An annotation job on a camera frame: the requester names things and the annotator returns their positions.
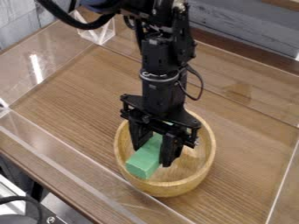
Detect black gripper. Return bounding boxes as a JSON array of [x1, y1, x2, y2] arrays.
[[121, 73, 202, 167]]

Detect brown wooden bowl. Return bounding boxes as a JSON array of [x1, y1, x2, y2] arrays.
[[114, 112, 217, 198]]

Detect clear acrylic tray wall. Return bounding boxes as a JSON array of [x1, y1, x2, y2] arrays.
[[0, 22, 299, 224]]

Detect green rectangular block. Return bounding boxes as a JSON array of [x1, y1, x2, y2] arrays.
[[126, 134, 163, 179]]

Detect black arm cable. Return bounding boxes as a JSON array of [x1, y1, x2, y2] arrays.
[[35, 0, 205, 102]]

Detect clear acrylic corner bracket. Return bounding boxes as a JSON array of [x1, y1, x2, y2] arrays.
[[73, 10, 117, 46]]

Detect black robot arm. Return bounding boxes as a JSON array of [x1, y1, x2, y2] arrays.
[[81, 0, 202, 167]]

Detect black cable lower left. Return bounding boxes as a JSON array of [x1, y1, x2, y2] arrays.
[[0, 196, 43, 224]]

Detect grey metal frame bracket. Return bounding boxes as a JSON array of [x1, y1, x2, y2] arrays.
[[42, 203, 94, 224]]

